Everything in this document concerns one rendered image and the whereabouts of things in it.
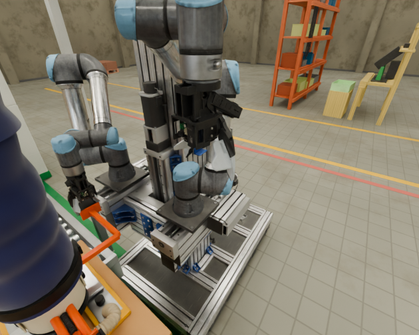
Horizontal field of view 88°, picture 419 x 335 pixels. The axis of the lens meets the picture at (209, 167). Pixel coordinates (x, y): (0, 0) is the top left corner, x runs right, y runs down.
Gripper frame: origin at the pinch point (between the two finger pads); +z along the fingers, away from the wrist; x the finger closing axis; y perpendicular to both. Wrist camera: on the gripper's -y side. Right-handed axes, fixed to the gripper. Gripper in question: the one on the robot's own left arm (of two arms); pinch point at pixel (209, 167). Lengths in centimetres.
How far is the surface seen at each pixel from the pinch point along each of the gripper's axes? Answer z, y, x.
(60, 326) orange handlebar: 40, 40, -18
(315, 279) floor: 149, -105, 23
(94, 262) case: 54, 25, -43
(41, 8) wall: -102, -279, -1180
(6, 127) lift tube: -12.7, 30.3, -22.0
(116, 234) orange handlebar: 40, 15, -36
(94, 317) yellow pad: 52, 33, -21
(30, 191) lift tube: 1.5, 31.7, -22.7
